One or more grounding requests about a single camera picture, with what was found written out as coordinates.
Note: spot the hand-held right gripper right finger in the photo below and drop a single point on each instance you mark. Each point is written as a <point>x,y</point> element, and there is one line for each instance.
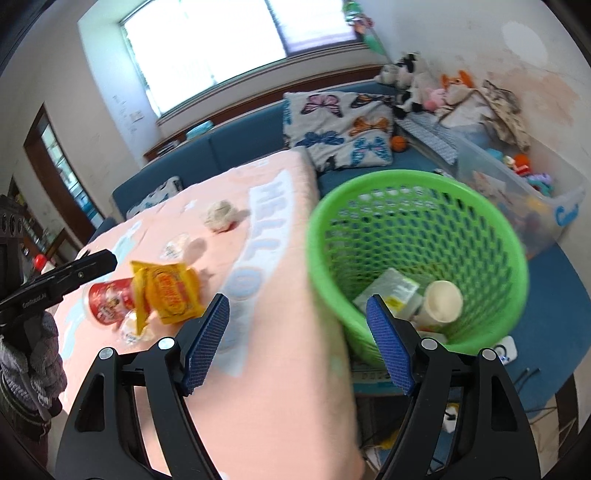
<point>388,346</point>

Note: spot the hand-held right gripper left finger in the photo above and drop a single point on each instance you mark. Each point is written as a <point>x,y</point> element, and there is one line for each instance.
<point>207,346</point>

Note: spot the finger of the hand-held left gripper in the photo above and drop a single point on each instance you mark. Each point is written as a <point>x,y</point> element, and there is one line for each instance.
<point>83,270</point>

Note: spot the red drink can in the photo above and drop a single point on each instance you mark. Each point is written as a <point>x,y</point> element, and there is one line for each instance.
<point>108,300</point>

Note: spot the white milk carton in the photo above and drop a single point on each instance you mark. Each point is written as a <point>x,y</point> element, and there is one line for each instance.
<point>392,286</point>

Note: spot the yellow snack packet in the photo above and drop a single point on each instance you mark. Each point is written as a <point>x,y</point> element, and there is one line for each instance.
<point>171,290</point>

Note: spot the white paper cup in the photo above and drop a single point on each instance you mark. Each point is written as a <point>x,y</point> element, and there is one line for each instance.
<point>441,300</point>

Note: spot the small clear jelly cup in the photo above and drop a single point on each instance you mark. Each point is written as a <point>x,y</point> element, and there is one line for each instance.
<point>129,330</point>

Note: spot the clear plastic wrapper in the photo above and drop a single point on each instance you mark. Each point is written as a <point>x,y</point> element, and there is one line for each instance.
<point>176,247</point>

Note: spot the green plastic basket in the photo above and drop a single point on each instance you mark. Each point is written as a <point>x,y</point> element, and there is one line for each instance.
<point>415,221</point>

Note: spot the white tissue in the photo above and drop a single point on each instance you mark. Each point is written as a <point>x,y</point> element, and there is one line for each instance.
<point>220,214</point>

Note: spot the person's left hand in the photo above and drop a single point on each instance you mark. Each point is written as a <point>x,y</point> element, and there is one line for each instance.
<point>32,364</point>

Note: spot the white bottle with red cap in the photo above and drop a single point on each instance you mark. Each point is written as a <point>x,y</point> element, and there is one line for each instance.
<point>42,264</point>

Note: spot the dark wooden cabinet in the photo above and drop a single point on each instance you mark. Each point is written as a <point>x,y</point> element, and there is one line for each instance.
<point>32,221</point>

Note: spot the pink printed blanket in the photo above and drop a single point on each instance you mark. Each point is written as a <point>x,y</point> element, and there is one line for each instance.
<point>268,286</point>

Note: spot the small patterned pillow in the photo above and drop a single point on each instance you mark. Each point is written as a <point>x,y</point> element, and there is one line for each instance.
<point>154,196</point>

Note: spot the small white device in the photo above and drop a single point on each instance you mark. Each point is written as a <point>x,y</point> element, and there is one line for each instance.
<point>505,350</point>

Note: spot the blue floor mat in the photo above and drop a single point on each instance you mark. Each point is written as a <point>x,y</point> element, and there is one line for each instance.
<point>549,323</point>

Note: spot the teal wet wipes pack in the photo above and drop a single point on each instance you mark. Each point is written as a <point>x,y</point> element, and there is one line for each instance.
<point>198,129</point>

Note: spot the blue sofa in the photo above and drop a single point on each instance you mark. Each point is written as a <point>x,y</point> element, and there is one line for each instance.
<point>240,147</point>

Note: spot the orange toy ball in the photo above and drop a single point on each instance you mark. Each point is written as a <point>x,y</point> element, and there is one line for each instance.
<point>399,144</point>

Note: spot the clear plastic storage bin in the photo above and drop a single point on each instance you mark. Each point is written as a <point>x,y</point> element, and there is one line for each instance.
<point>545,203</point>

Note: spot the striped cushion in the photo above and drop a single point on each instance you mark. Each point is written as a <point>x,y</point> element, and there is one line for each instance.
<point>434,138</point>

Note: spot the butterfly print pillow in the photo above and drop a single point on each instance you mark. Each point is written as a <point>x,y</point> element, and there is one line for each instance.
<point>332,124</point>

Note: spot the pink plush toy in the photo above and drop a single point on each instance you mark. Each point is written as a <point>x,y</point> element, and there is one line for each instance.
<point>436,97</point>

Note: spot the window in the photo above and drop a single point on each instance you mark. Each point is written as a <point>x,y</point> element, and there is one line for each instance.
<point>207,41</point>

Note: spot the beige patterned cloth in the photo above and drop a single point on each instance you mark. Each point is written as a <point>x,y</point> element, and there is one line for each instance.
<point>505,110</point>

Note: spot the black and white cow plush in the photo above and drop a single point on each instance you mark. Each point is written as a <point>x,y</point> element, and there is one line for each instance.
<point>408,78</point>

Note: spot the orange fox plush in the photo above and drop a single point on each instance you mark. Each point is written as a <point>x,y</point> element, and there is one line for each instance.
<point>457,82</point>

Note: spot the colourful pinwheel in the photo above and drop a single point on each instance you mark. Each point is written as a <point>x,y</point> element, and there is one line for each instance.
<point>362,23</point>

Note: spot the brown door frame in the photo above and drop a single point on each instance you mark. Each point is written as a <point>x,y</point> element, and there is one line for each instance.
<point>37,152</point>

